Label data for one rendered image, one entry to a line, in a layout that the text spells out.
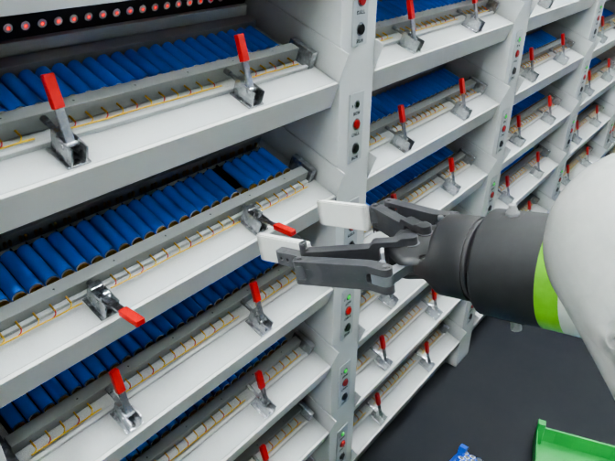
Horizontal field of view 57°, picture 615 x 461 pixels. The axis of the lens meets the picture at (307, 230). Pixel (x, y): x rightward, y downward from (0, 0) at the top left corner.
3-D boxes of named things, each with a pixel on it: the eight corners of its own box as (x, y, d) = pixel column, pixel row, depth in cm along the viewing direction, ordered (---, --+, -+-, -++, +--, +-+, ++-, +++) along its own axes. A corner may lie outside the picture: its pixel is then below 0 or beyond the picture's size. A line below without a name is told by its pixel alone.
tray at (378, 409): (454, 348, 188) (473, 324, 179) (345, 470, 147) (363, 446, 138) (405, 309, 195) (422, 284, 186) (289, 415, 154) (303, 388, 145)
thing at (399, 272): (432, 264, 53) (433, 293, 48) (376, 268, 54) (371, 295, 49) (429, 241, 52) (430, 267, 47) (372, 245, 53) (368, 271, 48)
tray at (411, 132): (491, 118, 149) (519, 71, 140) (359, 197, 108) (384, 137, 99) (430, 79, 156) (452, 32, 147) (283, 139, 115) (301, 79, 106)
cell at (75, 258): (59, 239, 75) (89, 269, 73) (47, 244, 74) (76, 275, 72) (59, 229, 74) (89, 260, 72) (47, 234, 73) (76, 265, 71)
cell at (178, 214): (160, 197, 87) (188, 222, 84) (150, 201, 85) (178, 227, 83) (161, 187, 85) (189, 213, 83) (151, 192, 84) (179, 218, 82)
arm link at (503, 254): (574, 187, 46) (532, 231, 40) (572, 311, 51) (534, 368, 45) (501, 183, 50) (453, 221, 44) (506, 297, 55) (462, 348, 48)
